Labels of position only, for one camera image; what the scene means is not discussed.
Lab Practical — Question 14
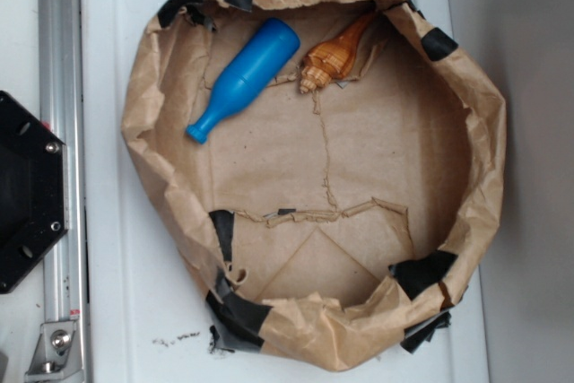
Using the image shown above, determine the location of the aluminium extrusion rail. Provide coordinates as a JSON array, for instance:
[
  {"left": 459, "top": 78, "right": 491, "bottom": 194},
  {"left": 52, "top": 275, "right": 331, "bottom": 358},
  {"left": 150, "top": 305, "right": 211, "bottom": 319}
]
[{"left": 39, "top": 0, "right": 93, "bottom": 382}]

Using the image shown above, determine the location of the blue plastic bottle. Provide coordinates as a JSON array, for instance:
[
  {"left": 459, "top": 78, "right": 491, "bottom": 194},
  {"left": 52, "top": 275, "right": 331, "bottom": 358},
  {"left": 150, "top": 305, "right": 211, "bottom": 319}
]
[{"left": 186, "top": 18, "right": 300, "bottom": 144}]

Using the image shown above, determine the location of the orange conch shell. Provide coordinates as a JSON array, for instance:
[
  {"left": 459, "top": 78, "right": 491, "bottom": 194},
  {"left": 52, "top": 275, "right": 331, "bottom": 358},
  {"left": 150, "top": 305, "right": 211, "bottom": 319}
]
[{"left": 299, "top": 12, "right": 377, "bottom": 94}]

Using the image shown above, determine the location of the brown paper bag basin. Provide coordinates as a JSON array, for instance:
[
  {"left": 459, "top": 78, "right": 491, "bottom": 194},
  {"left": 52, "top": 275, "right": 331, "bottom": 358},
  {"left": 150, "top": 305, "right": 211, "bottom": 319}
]
[{"left": 121, "top": 0, "right": 506, "bottom": 371}]

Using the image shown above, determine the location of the metal corner bracket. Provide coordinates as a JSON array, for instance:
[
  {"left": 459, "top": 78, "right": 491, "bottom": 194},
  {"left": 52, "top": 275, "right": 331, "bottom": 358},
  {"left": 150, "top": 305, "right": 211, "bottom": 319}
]
[{"left": 24, "top": 320, "right": 84, "bottom": 382}]

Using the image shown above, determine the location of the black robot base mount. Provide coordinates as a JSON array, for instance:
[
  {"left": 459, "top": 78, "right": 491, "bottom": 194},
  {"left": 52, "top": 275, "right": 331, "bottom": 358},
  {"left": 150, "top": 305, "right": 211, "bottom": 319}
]
[{"left": 1, "top": 91, "right": 67, "bottom": 294}]

